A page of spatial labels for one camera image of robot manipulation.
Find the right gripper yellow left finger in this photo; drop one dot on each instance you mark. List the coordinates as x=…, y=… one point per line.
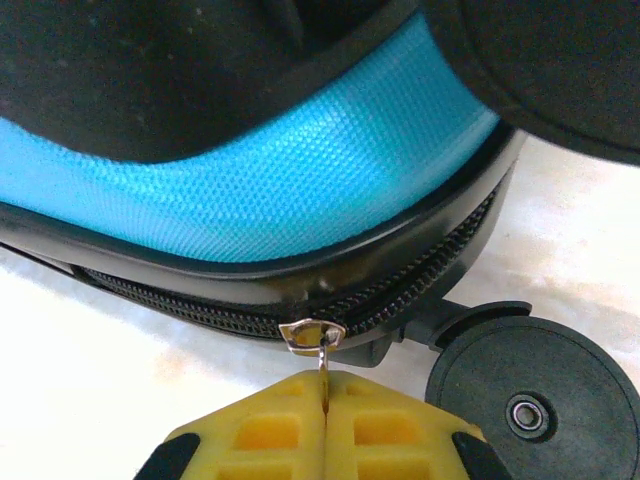
x=260, y=440

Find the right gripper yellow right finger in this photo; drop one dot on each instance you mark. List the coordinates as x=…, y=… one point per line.
x=390, y=440

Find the silver zipper pull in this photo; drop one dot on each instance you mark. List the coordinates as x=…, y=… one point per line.
x=290, y=336

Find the turquoise hard-shell suitcase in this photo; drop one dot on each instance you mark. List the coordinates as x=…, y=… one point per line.
x=280, y=190

